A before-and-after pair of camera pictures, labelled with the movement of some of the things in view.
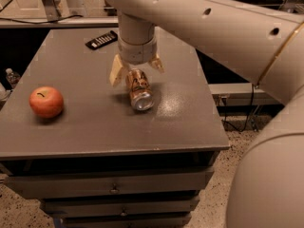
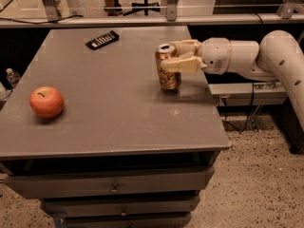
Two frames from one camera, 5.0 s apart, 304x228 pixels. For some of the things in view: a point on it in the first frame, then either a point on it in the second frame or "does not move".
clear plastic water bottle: x=11 y=77 does not move
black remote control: x=103 y=40 does not move
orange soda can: x=140 y=89 -> x=168 y=80
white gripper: x=137 y=52 -> x=215 y=53
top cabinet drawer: x=50 y=186 does not move
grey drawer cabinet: x=73 y=140 does not move
